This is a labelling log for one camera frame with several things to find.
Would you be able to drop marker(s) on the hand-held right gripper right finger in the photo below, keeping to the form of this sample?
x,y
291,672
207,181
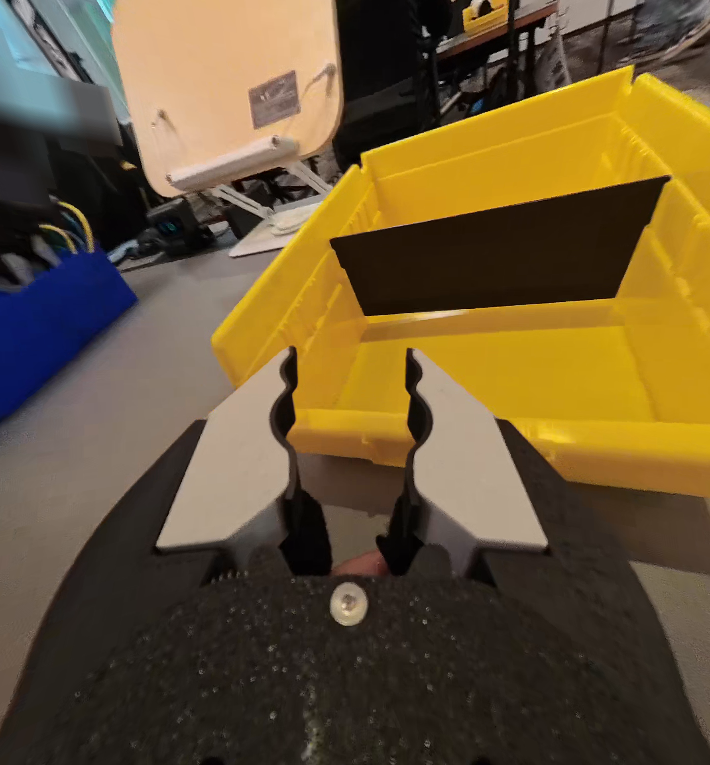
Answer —
x,y
480,478

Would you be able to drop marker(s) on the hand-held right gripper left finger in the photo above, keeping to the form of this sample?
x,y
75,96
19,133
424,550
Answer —
x,y
229,478

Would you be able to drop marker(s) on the yellow plastic bin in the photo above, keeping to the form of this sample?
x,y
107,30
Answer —
x,y
510,370

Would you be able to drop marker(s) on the blue plastic bin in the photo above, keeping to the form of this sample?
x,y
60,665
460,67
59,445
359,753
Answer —
x,y
38,334

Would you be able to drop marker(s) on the black bin divider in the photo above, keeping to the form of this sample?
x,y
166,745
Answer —
x,y
498,251

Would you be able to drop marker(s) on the white stand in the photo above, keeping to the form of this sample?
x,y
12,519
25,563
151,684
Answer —
x,y
265,239

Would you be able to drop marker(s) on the black device with green light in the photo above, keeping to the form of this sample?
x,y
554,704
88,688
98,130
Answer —
x,y
172,224

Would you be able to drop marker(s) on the light wooden board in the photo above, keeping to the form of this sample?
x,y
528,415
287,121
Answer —
x,y
223,77

